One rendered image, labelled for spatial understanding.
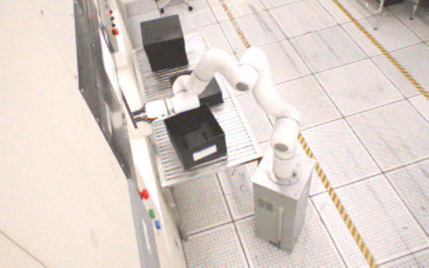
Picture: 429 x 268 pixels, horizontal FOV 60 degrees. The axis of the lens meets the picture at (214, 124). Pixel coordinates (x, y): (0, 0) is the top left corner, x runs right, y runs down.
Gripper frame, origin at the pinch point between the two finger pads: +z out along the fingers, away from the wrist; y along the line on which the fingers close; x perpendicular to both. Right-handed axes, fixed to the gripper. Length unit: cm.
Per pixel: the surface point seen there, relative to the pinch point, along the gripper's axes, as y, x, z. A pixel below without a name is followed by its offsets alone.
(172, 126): 17.2, -34.2, -14.9
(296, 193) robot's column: -45, -43, -67
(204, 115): 20, -36, -35
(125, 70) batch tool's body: 14.0, 18.1, -1.2
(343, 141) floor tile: 24, -119, -145
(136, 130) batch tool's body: 14.1, -24.9, 4.7
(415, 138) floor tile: 6, -119, -198
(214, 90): 36, -33, -47
